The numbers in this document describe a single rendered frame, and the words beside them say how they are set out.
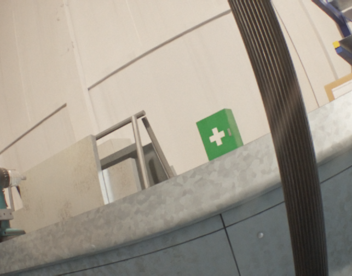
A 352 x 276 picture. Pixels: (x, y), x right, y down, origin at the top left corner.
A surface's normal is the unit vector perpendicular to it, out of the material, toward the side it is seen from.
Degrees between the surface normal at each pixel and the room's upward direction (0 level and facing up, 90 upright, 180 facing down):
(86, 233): 68
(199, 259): 90
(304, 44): 90
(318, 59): 90
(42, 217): 78
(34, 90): 90
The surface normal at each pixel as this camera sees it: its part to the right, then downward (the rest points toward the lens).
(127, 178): -0.56, -0.22
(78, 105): -0.56, 0.00
